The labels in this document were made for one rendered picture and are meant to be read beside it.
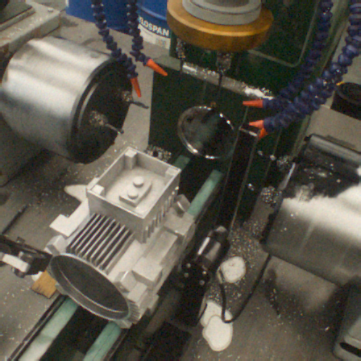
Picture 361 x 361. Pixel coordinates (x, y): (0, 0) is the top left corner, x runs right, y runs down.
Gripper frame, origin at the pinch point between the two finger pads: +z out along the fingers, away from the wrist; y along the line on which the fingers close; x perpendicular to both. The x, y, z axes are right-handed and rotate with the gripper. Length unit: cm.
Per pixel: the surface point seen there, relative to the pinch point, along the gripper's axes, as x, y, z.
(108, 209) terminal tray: -11.4, -4.9, 4.3
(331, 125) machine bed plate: -73, -30, 78
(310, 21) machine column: -63, -19, 16
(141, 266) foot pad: -6.1, -12.8, 7.1
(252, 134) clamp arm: -29.9, -20.2, 0.8
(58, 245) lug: -3.1, -0.5, 3.9
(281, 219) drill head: -23.6, -28.7, 16.0
